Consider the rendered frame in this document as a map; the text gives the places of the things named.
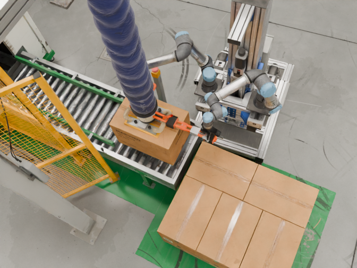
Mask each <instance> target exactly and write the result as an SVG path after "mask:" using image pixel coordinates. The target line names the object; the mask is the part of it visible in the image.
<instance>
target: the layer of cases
mask: <svg viewBox="0 0 357 268"><path fill-rule="evenodd" d="M318 192H319V189H317V188H314V187H312V186H309V185H307V184H305V183H302V182H300V181H297V180H295V179H292V178H290V177H288V176H285V175H283V174H281V173H278V172H276V171H274V170H271V169H269V168H267V167H264V166H262V165H258V164H257V163H255V162H252V161H249V160H247V159H245V158H242V157H240V156H238V155H235V154H233V153H230V152H228V151H226V150H223V149H221V148H219V147H216V146H214V145H212V144H209V143H207V142H205V141H202V143H201V145H200V147H199V149H198V151H197V153H196V155H195V157H194V159H193V161H192V163H191V165H190V167H189V169H188V171H187V173H186V175H185V177H184V179H183V180H182V182H181V184H180V186H179V188H178V190H177V192H176V194H175V196H174V198H173V200H172V202H171V204H170V206H169V208H168V210H167V212H166V214H165V216H164V218H163V220H162V222H161V224H160V226H159V228H158V230H157V232H158V233H159V235H160V236H161V237H162V239H164V240H166V241H168V242H170V243H172V244H174V245H176V246H178V247H180V248H182V249H184V250H186V251H188V252H190V253H192V254H194V255H196V256H198V257H200V258H202V259H204V260H205V261H207V262H209V263H211V264H213V265H215V266H217V267H219V268H291V267H292V264H293V261H294V259H295V256H296V253H297V250H298V248H299V245H300V242H301V239H302V237H303V234H304V231H305V228H306V226H307V223H308V220H309V217H310V215H311V212H312V209H313V206H314V204H315V201H316V198H317V196H318Z"/></svg>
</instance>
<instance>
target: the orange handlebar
mask: <svg viewBox="0 0 357 268"><path fill-rule="evenodd" d="M153 84H154V88H153V90H155V89H156V87H157V86H156V84H155V83H153ZM155 114H158V115H160V116H162V117H164V116H166V115H164V114H161V113H159V112H155ZM153 118H155V119H158V120H160V121H163V122H165V121H166V120H164V119H162V118H159V117H157V116H155V115H154V116H153ZM177 123H179V124H181V125H177V124H176V125H175V127H177V128H179V129H181V130H183V131H187V132H190V130H189V129H187V127H189V128H192V126H191V125H189V124H188V123H185V122H181V121H179V120H178V121H177ZM198 136H199V137H201V138H202V136H204V135H201V134H198ZM216 140H217V136H216V137H215V139H214V142H215V141H216Z"/></svg>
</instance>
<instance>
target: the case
mask: <svg viewBox="0 0 357 268"><path fill-rule="evenodd" d="M129 103H130V101H129V100H128V98H127V97H125V99H124V101H123V102H122V104H121V105H120V107H119V108H118V110H117V112H116V113H115V115H114V117H113V118H112V120H111V122H110V123H109V125H110V127H111V129H112V131H113V132H114V134H115V136H116V138H117V139H118V141H119V142H120V143H123V144H125V145H127V146H129V147H132V148H134V149H136V150H139V151H141V152H143V153H145V154H148V155H150V156H152V157H155V158H157V159H159V160H161V161H164V162H166V163H168V164H170V165H174V163H175V161H176V159H177V157H178V155H179V153H180V152H181V150H182V148H183V146H184V144H185V142H186V140H187V138H188V136H189V134H190V133H189V132H187V131H183V130H181V129H179V128H177V127H175V129H172V128H170V127H167V126H166V125H165V127H164V129H163V131H162V132H161V133H160V135H159V137H158V138H156V137H153V136H151V135H148V134H146V133H144V132H142V131H139V130H137V129H135V128H132V127H129V126H128V125H125V124H124V122H125V120H126V119H124V117H123V113H124V111H125V110H126V108H127V107H129ZM157 103H158V105H160V106H162V107H165V108H167V109H170V110H172V115H174V116H177V117H178V120H179V121H181V122H185V123H188V124H189V125H190V117H189V112H188V111H186V110H183V109H181V108H178V107H176V106H173V105H171V104H168V103H165V102H163V101H160V100H158V99H157ZM129 115H132V116H135V115H134V114H133V112H132V111H129V113H128V116H129ZM135 117H136V118H137V116H135ZM151 124H154V125H156V126H158V127H160V126H161V123H160V122H157V121H154V122H152V123H151Z"/></svg>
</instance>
